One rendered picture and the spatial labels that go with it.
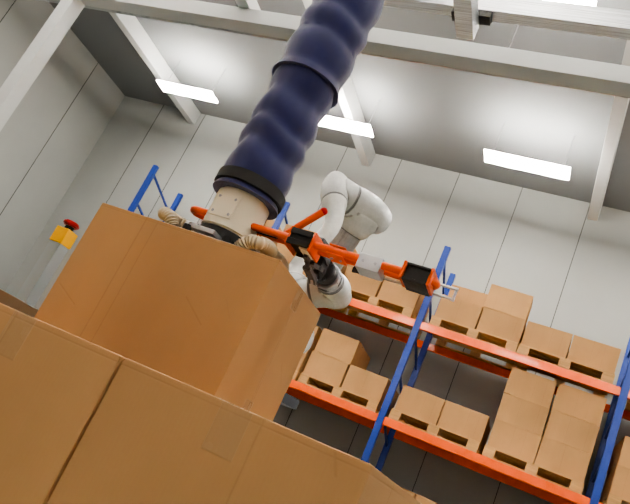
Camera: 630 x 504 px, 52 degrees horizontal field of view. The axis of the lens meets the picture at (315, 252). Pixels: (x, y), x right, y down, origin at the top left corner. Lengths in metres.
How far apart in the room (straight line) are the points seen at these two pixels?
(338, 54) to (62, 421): 1.49
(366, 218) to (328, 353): 6.94
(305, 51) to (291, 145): 0.32
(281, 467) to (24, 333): 0.47
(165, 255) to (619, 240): 9.96
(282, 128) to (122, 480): 1.30
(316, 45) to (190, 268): 0.84
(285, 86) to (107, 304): 0.85
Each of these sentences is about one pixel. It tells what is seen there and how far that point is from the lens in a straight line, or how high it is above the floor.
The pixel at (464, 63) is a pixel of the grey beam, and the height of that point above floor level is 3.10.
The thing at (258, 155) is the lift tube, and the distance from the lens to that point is 1.96.
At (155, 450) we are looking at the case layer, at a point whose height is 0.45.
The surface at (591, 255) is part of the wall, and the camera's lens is 11.14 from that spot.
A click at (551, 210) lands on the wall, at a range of 11.46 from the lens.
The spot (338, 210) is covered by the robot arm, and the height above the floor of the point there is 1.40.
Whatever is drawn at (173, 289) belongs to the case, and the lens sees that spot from 1.73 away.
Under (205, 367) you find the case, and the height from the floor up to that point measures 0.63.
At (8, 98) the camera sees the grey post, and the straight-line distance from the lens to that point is 5.57.
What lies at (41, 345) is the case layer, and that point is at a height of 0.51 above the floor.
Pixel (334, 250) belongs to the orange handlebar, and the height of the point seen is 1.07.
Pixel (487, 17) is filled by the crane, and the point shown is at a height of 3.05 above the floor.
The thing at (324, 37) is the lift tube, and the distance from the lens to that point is 2.16.
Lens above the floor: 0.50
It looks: 18 degrees up
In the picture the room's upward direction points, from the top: 25 degrees clockwise
